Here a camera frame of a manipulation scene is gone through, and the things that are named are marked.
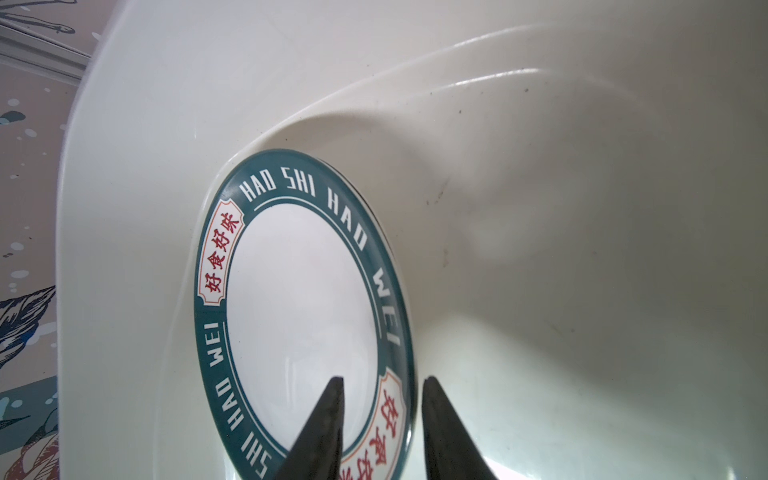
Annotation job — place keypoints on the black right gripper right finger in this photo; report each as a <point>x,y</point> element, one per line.
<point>449,450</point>

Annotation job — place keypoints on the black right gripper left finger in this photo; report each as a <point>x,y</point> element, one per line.
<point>317,452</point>

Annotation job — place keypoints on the green rim plate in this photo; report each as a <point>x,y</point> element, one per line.
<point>295,284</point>

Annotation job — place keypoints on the white plastic bin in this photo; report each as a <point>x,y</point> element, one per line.
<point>575,195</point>

